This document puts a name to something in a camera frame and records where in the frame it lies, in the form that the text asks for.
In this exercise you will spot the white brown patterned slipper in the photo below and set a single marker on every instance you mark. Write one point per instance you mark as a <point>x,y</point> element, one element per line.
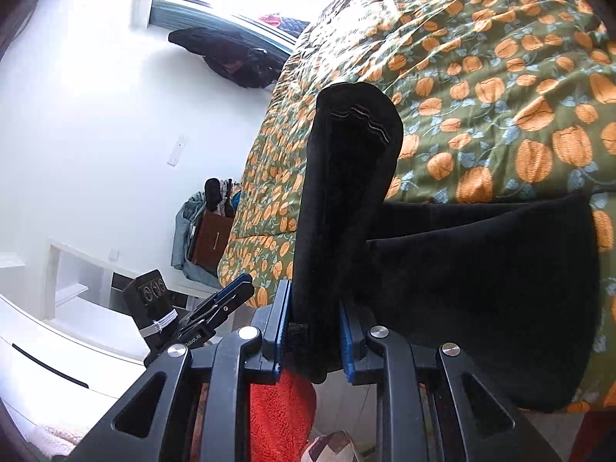
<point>332,448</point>

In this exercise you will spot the black pants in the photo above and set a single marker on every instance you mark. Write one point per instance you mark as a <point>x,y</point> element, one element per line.
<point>457,298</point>

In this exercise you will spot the grey-blue cloth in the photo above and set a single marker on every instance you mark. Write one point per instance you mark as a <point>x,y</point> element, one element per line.
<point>182,236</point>

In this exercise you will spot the red cloth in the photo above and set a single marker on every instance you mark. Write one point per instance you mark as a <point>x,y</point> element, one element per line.
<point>271,20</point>

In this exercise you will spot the person's red fleece clothing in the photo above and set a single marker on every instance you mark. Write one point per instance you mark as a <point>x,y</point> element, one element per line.
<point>279,418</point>

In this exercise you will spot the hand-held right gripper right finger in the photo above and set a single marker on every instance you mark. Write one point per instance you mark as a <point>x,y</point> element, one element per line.
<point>345,341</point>

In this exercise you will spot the green orange floral blanket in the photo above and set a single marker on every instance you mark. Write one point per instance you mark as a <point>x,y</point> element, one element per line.
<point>481,106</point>

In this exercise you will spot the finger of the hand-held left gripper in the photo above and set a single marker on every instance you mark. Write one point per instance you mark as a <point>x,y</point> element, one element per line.
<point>233,288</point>
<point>219,315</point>

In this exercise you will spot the white shelf unit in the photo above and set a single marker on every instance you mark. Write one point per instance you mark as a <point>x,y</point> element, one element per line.
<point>67,293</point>

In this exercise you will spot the white wall socket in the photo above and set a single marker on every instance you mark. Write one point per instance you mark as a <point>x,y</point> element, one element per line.
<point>114,254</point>

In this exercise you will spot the pile of dark clothes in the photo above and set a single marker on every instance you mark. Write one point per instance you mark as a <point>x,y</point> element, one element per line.
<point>231,57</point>

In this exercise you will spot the small black cloth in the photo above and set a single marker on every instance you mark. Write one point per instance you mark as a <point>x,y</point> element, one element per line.
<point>211,192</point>

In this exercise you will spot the white wall switch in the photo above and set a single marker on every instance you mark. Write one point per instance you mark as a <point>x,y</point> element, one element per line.
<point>177,151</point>

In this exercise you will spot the blue quilted cloth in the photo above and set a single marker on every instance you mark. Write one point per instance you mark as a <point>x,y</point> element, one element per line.
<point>292,26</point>

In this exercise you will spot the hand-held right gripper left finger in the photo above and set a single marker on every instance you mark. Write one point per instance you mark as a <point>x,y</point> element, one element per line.
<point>281,327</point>

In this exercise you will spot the white fluffy cloth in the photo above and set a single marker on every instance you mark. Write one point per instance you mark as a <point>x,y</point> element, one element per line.
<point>53,437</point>

